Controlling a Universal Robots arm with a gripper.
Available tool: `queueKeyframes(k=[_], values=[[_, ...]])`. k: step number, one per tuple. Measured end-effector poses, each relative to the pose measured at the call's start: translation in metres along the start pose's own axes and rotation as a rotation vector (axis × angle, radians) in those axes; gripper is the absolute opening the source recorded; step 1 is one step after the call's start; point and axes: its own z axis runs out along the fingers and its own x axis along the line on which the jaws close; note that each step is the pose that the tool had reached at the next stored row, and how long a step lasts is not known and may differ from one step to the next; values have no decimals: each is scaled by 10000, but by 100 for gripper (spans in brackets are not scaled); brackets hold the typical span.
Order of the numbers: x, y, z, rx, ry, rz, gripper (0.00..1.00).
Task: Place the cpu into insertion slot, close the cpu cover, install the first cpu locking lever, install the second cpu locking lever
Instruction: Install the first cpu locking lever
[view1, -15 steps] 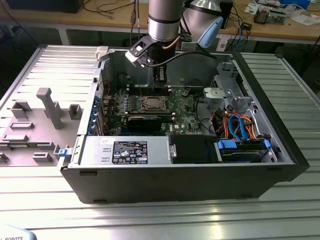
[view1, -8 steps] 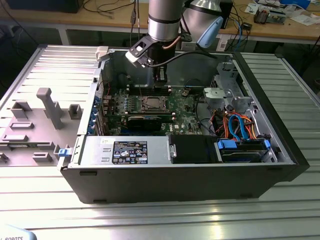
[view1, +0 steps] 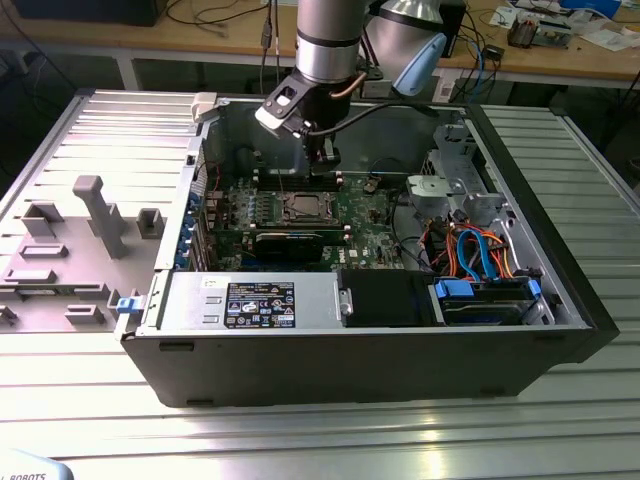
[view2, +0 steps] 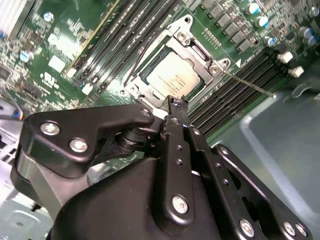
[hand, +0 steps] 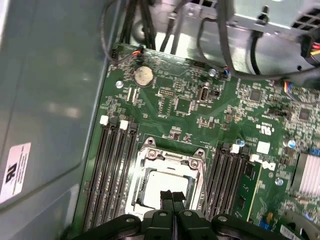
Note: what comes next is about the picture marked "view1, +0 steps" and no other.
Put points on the hard disk in blue carrier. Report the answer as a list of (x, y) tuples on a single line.
[(452, 291)]

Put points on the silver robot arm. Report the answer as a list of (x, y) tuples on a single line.
[(327, 55)]

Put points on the CPU socket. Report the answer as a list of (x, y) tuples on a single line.
[(285, 219)]

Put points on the small wrist camera with bracket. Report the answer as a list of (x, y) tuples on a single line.
[(375, 89)]

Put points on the grey metal device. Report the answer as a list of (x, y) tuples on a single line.
[(555, 35)]

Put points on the wooden workbench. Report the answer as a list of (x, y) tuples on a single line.
[(200, 35)]

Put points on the blue plastic latch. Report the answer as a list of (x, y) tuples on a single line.
[(129, 305)]

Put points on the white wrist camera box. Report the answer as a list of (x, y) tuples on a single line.
[(272, 117)]

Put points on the pale blue teach pendant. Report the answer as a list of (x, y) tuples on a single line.
[(30, 465)]

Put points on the silver CPU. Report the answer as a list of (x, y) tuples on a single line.
[(306, 204)]

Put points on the silver power supply unit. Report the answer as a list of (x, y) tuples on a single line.
[(190, 300)]

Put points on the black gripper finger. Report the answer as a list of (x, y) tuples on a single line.
[(316, 167)]

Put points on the CPU cooler heatsink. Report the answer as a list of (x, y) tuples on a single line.
[(522, 32)]

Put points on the silver drive cage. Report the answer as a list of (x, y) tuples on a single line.
[(450, 150)]

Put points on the black plastic shroud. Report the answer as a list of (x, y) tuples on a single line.
[(385, 300)]

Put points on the angled silver metal bracket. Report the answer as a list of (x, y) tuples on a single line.
[(482, 207)]

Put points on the green motherboard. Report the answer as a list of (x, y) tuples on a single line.
[(370, 235)]

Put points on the black monitor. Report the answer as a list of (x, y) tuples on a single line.
[(85, 12)]

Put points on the small black adapter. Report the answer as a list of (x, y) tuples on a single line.
[(494, 51)]

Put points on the black graphics card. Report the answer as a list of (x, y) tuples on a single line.
[(287, 247)]

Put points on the grey parts rack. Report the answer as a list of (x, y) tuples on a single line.
[(67, 235)]

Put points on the black PC case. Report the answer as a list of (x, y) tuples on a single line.
[(350, 365)]

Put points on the rounded silver metal bracket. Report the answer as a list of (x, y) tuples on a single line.
[(435, 197)]

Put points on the white paper sheet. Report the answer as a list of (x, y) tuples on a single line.
[(607, 40)]

